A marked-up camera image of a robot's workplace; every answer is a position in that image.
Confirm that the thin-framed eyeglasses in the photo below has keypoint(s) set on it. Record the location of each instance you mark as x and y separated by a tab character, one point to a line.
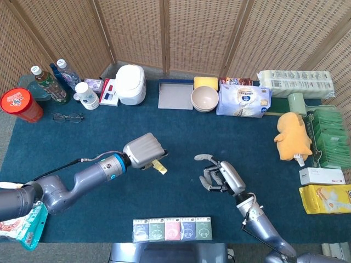
59	117

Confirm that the wicker folding screen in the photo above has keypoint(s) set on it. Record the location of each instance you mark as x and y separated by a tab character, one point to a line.
192	33

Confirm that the small white box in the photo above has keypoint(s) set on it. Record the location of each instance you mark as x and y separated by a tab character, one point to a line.
322	176

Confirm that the dark green tissue packet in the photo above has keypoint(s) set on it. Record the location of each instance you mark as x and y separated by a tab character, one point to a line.
157	231

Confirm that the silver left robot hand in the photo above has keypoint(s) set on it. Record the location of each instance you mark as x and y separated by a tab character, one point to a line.
142	150

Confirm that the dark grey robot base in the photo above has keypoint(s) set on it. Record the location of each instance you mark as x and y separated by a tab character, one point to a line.
170	253

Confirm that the red snack canister orange lid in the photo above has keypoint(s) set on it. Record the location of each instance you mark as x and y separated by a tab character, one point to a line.
19	101

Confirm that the sage green tissue packet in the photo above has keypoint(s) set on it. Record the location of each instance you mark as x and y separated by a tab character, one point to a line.
204	230

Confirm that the teal and red snack bag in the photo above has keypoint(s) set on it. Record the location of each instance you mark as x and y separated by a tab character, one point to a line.
27	230

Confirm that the beige bowl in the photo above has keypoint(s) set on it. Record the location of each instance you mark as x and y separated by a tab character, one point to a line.
204	110
205	97

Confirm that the red and white box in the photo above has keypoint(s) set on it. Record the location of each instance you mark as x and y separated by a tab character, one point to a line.
109	98

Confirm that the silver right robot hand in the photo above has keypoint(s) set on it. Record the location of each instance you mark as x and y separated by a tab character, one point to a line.
233	178

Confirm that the white rice cooker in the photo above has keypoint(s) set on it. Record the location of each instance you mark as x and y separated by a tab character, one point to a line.
130	85

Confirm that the yellow plush toy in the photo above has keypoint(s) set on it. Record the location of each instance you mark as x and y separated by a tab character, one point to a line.
292	137

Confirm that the pale blue tissue packet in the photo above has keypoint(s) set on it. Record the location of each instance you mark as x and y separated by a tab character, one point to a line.
141	231

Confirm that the pale green tissue pack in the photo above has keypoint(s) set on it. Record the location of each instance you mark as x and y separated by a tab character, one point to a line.
296	83

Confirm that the blue and grey tray box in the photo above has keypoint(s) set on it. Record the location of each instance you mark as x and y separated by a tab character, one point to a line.
175	97

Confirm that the pink tissue packet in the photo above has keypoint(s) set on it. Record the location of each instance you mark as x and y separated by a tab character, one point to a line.
172	230

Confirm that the yellow snack bag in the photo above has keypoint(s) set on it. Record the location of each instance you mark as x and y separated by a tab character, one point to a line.
326	200

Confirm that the blue tablecloth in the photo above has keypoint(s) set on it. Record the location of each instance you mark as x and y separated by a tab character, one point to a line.
192	137

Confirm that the white power plug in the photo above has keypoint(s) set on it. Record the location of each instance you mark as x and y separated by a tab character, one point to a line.
231	253

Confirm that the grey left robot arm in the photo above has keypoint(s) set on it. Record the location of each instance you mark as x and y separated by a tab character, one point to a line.
90	175

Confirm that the dark blue bottle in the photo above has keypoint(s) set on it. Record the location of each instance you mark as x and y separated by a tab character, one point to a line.
57	75

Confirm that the light green mug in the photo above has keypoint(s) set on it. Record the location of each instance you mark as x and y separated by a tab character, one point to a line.
297	104

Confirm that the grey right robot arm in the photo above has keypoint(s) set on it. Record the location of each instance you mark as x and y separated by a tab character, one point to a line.
263	227

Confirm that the white pill jar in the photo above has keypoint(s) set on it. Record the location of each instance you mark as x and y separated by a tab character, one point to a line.
87	98

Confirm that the green sachet box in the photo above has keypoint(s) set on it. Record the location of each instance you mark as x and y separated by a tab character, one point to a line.
329	137

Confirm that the small purple box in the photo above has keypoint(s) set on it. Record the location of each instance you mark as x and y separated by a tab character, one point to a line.
94	83

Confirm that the light blue white bag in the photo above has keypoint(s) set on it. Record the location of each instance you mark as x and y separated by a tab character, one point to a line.
244	101

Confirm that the clear water bottle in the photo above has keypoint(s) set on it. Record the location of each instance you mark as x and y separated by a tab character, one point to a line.
68	75

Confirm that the red brown snack bag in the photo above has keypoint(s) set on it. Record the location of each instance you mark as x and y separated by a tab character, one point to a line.
235	81

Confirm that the green tea bottle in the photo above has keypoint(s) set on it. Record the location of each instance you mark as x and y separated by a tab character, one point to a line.
52	87

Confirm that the yellow sponge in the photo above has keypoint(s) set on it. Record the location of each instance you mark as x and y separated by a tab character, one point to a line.
205	81

